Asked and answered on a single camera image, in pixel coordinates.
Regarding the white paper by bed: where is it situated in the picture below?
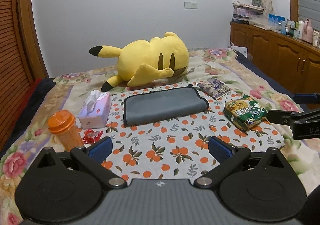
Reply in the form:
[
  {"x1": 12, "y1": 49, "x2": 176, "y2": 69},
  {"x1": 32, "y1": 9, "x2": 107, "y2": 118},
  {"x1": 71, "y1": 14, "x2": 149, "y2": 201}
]
[{"x1": 231, "y1": 46, "x2": 248, "y2": 57}]

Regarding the wooden sideboard cabinet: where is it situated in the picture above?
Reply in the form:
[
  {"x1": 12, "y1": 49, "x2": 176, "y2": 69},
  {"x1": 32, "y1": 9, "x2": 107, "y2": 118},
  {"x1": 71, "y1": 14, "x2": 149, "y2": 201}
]
[{"x1": 230, "y1": 22, "x2": 319, "y2": 94}]

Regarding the blue tissue pack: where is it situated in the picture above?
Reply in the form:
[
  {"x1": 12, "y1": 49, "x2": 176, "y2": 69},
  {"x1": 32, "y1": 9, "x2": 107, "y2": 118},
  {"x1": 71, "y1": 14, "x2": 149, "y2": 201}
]
[{"x1": 268, "y1": 14, "x2": 286, "y2": 25}]

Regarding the wooden slatted wardrobe door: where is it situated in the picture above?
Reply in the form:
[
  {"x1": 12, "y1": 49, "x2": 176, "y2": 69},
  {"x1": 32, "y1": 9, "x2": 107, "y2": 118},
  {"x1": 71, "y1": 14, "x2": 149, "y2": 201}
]
[{"x1": 1, "y1": 0, "x2": 33, "y2": 149}]

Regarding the yellow Pikachu plush toy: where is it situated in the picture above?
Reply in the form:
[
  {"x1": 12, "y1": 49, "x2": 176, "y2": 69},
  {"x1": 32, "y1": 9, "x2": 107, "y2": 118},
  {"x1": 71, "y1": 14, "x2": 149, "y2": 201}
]
[{"x1": 89, "y1": 32, "x2": 189, "y2": 92}]

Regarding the purple and grey towel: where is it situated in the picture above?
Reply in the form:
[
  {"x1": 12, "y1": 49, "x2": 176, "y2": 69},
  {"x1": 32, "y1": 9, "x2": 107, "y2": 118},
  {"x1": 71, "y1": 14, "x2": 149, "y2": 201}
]
[{"x1": 123, "y1": 85, "x2": 209, "y2": 126}]

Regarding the pink tissue box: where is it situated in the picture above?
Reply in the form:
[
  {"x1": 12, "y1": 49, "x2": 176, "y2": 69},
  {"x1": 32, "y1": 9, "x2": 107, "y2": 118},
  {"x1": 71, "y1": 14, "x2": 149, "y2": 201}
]
[{"x1": 78, "y1": 89, "x2": 111, "y2": 129}]

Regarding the orange plastic cup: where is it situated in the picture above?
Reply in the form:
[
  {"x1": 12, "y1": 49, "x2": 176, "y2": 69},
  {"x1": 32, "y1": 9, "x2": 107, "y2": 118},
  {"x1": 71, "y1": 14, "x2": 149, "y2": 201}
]
[{"x1": 48, "y1": 109, "x2": 84, "y2": 151}]

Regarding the orange print white cloth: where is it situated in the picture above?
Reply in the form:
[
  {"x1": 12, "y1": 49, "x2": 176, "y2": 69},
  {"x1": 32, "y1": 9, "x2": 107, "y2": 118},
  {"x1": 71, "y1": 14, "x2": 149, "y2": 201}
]
[{"x1": 102, "y1": 88, "x2": 284, "y2": 182}]

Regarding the stack of boxes on cabinet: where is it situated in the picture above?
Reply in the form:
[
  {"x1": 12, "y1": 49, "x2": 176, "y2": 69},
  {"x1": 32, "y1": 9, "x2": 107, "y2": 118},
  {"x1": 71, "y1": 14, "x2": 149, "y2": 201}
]
[{"x1": 232, "y1": 2, "x2": 264, "y2": 24}]

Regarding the red candy wrapper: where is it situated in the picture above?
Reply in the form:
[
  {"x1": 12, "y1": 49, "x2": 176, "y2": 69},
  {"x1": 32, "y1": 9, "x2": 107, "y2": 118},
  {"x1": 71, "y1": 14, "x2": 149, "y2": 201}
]
[{"x1": 82, "y1": 129, "x2": 103, "y2": 145}]

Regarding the white wall switch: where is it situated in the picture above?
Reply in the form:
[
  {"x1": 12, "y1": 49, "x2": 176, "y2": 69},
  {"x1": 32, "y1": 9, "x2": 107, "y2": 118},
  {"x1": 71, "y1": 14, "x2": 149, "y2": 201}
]
[{"x1": 184, "y1": 2, "x2": 198, "y2": 10}]

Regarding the floral bed quilt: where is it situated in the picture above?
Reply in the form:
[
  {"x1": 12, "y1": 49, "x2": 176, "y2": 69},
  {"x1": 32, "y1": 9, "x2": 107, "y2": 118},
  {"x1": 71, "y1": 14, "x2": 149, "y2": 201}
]
[{"x1": 1, "y1": 49, "x2": 319, "y2": 224}]

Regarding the green yellow snack bag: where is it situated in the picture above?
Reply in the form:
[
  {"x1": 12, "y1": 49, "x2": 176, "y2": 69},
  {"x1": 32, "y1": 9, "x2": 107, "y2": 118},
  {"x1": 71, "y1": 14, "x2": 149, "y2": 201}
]
[{"x1": 223, "y1": 95, "x2": 267, "y2": 132}]

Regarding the purple snack packet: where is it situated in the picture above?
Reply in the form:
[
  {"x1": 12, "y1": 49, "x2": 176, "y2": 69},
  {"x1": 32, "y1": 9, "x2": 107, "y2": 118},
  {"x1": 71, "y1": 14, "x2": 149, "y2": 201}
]
[{"x1": 197, "y1": 79, "x2": 231, "y2": 100}]

